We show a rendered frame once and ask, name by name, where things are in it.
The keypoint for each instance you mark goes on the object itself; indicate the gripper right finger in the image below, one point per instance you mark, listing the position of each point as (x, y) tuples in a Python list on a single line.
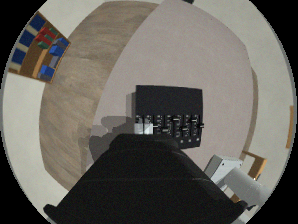
[(148, 127)]

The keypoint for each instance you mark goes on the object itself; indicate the black lighting desk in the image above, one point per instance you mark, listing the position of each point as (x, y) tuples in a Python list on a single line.
[(162, 105)]

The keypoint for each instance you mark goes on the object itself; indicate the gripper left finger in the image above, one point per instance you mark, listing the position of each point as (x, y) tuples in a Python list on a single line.
[(139, 127)]

